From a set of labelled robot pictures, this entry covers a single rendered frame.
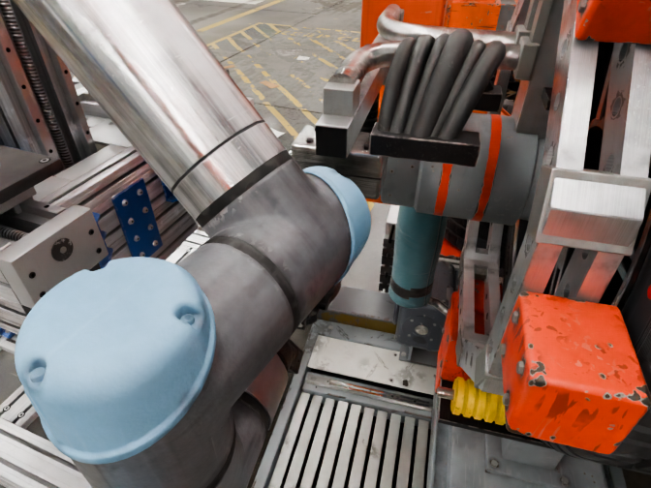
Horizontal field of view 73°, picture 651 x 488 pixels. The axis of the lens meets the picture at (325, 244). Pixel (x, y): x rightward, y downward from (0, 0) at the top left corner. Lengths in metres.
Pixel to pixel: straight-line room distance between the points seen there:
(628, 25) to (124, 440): 0.38
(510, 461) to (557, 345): 0.72
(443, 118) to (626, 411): 0.24
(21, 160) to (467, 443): 0.98
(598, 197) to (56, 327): 0.33
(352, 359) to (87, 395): 1.18
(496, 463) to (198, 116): 0.92
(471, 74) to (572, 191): 0.12
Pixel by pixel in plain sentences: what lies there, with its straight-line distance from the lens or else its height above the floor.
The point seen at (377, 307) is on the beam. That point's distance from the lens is 1.40.
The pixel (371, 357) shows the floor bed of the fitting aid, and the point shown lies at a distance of 1.34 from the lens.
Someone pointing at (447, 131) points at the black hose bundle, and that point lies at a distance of 0.38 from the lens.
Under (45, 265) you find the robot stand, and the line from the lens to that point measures 0.71.
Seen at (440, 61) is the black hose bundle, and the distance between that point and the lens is 0.40.
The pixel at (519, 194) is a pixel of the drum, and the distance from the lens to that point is 0.58.
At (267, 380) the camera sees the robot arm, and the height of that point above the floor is 0.87.
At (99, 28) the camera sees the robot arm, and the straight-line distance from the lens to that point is 0.29.
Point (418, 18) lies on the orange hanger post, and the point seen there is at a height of 0.95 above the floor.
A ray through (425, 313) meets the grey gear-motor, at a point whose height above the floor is 0.37.
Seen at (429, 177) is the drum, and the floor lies 0.86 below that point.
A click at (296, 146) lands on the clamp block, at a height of 0.95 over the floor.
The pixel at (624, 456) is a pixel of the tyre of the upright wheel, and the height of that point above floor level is 0.75.
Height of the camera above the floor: 1.13
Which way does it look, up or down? 38 degrees down
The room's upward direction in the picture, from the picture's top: straight up
